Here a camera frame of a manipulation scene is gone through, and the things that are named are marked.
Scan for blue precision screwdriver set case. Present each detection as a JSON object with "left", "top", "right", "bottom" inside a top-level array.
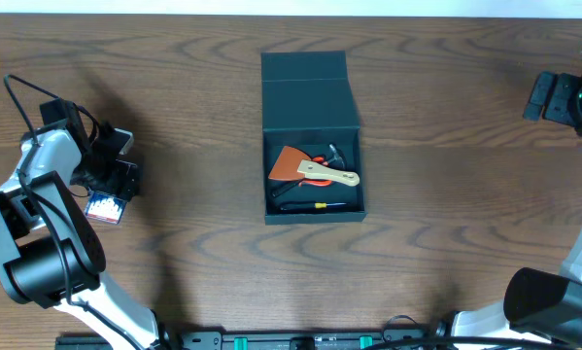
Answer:
[{"left": 84, "top": 192, "right": 126, "bottom": 225}]

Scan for orange scraper wooden handle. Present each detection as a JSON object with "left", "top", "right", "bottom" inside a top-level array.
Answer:
[{"left": 268, "top": 146, "right": 360, "bottom": 187}]

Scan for black yellow screwdriver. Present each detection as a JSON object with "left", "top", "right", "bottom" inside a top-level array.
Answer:
[{"left": 279, "top": 202, "right": 348, "bottom": 211}]

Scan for dark green gift box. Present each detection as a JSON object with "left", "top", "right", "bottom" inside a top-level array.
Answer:
[{"left": 261, "top": 52, "right": 366, "bottom": 225}]

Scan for red handled cutting pliers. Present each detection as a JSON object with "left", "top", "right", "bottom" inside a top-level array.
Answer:
[{"left": 298, "top": 156, "right": 332, "bottom": 187}]

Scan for small claw hammer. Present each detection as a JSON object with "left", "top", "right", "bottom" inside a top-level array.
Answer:
[{"left": 268, "top": 144, "right": 345, "bottom": 198}]

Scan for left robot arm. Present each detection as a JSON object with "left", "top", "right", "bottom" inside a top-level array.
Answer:
[{"left": 0, "top": 97, "right": 173, "bottom": 349}]

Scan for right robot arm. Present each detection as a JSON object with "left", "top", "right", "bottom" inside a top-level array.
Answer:
[{"left": 435, "top": 72, "right": 582, "bottom": 349}]

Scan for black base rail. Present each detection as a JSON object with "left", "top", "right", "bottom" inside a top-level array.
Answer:
[{"left": 54, "top": 329, "right": 447, "bottom": 350}]

